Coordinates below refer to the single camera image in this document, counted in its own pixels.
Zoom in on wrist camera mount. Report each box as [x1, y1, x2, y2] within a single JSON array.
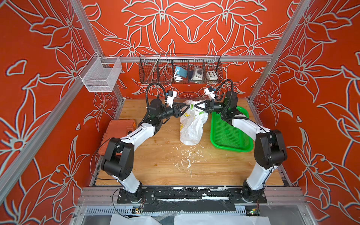
[[166, 90, 178, 108], [204, 87, 216, 100]]

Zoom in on orange plastic tool case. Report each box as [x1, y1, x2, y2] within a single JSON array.
[[98, 119, 137, 156]]

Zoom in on white button box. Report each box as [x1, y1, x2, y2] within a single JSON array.
[[206, 70, 218, 82]]

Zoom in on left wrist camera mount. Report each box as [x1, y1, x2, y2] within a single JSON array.
[[166, 90, 178, 108]]

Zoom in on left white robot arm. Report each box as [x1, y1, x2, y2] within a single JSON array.
[[101, 99, 190, 203]]

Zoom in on white lemon-print plastic bag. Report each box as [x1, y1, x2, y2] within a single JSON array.
[[180, 100, 208, 146]]

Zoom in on clear acrylic wall box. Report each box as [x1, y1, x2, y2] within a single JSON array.
[[79, 57, 122, 92]]

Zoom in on blue white charger with cable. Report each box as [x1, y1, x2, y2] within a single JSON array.
[[173, 66, 188, 83]]

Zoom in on white grey power adapter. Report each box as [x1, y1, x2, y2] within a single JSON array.
[[188, 67, 203, 82]]

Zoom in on green perforated plastic basket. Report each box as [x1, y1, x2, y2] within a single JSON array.
[[210, 112, 254, 153]]

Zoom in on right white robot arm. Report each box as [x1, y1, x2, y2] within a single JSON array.
[[195, 88, 287, 203]]

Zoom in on black wire wall basket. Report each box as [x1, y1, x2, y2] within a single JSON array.
[[139, 53, 223, 84]]

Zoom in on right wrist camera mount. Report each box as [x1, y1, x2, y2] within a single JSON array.
[[204, 87, 216, 100]]

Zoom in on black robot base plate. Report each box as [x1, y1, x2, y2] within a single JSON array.
[[112, 186, 267, 213]]

